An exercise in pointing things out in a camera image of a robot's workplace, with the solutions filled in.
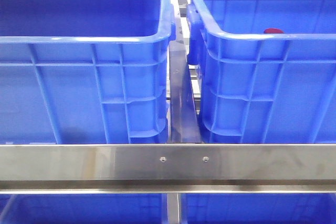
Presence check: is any red mushroom push button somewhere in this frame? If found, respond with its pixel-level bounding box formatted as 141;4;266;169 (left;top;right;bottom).
264;28;284;34

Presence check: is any blue plastic crate with buttons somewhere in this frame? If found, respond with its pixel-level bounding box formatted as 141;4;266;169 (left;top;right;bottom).
1;0;175;144

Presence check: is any steel shelf divider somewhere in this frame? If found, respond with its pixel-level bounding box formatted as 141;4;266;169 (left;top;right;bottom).
169;40;202;144

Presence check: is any blue crate behind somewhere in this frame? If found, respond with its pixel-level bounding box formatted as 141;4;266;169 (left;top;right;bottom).
187;0;335;144

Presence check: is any blue crate lower right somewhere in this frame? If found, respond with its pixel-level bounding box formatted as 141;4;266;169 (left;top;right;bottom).
182;193;335;223

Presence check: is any blue crate lower left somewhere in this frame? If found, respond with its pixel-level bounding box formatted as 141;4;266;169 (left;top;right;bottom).
1;194;168;223

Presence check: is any stainless steel shelf rail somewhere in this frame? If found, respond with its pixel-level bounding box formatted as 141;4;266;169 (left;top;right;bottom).
1;144;335;194

